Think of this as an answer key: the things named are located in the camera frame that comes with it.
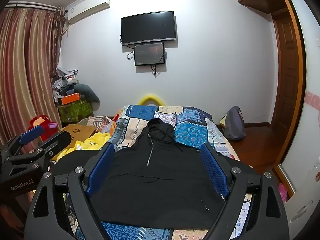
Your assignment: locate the pink slipper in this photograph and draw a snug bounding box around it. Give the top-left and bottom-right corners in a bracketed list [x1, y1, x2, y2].
[277, 183, 291, 203]

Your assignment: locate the yellow cloth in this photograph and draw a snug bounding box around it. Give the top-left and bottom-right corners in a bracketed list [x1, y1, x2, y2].
[56, 131, 112, 162]

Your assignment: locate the grey backpack on floor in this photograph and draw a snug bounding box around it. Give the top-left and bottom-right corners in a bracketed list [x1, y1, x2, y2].
[222, 105, 247, 141]

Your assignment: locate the small black wall monitor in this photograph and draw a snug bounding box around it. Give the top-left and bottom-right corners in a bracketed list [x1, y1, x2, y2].
[133, 42, 166, 67]

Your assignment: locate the pile of clothes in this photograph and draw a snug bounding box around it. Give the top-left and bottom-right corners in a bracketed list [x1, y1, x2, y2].
[51, 67, 81, 105]

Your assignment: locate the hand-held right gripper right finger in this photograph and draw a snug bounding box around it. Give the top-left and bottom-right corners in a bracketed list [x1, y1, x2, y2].
[200, 142, 288, 240]

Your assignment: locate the striped red curtain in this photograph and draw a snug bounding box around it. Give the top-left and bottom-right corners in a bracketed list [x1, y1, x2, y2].
[0, 6, 66, 153]

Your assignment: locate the orange box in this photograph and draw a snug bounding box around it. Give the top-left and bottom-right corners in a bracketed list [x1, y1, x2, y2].
[61, 93, 82, 105]

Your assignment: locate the wooden door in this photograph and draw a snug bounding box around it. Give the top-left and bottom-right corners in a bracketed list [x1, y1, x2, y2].
[271, 7, 305, 167]

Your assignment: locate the black wall television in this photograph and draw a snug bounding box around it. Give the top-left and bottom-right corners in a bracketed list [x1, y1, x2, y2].
[121, 10, 177, 46]

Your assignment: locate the blue patchwork blanket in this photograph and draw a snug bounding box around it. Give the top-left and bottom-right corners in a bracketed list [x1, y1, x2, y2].
[65, 104, 253, 240]

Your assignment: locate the red plush toy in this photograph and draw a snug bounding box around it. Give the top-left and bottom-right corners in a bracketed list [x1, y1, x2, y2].
[28, 115, 59, 142]

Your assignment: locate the green patterned cloth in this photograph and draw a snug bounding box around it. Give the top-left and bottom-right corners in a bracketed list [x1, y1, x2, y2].
[58, 100, 94, 123]

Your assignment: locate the zigzag patterned pillow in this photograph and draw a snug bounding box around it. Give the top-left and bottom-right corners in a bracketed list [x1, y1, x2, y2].
[77, 116, 111, 133]

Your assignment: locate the white air conditioner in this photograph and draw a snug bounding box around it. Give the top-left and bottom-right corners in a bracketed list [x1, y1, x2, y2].
[66, 0, 111, 22]

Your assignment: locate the black zip hoodie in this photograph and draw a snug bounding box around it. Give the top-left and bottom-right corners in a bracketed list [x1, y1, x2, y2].
[54, 118, 234, 231]

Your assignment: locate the white curtain rail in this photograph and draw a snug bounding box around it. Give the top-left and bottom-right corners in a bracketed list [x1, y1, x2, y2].
[4, 1, 58, 12]

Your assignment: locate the wooden lap table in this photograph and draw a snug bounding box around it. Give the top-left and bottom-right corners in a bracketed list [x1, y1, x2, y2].
[51, 123, 97, 161]

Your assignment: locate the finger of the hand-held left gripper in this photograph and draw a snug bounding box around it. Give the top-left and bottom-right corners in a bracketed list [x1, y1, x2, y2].
[0, 125, 45, 161]
[7, 131, 78, 175]

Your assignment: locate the yellow foam tube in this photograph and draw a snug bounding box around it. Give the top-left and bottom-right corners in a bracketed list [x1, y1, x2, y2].
[139, 94, 166, 106]

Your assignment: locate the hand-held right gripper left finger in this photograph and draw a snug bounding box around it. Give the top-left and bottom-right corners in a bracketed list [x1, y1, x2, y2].
[24, 142, 116, 240]

